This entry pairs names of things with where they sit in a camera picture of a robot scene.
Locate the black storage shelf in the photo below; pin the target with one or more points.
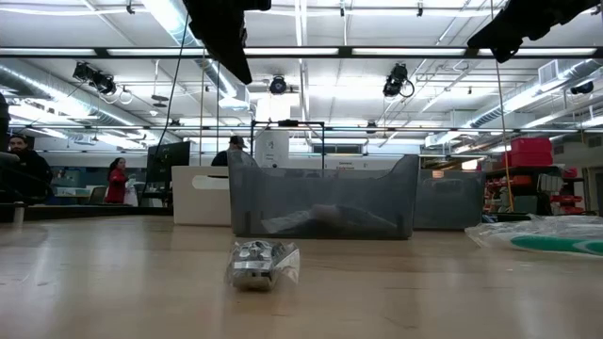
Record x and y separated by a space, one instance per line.
518 169

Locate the silver ventilation duct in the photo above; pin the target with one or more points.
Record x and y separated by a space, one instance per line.
542 92
162 16

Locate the black monitor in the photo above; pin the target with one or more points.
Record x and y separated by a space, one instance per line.
168 162

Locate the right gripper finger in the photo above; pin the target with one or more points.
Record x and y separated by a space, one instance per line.
501 42

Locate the red plastic storage bin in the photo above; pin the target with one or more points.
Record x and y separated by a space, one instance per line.
532 144
527 158

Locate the silver nail clipper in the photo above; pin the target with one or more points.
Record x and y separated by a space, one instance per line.
261 268

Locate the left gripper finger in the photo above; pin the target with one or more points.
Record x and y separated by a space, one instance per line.
235 52

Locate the white plastic bin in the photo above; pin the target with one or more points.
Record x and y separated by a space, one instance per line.
198 207

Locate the green toothbrush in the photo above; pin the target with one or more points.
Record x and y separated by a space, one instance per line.
556 244

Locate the dark blue razor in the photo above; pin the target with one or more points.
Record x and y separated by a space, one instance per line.
487 219

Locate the toothpaste tube red cap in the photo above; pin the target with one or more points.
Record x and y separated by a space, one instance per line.
282 221

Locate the black ceiling camera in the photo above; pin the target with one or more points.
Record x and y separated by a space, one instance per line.
94 77
278 85
396 80
581 88

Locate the smoky grey translucent bin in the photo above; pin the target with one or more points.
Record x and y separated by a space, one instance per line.
282 198
450 202

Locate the person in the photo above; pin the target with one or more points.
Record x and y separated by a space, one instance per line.
231 153
28 174
116 183

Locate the black background stand frame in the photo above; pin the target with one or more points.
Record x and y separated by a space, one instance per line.
288 123

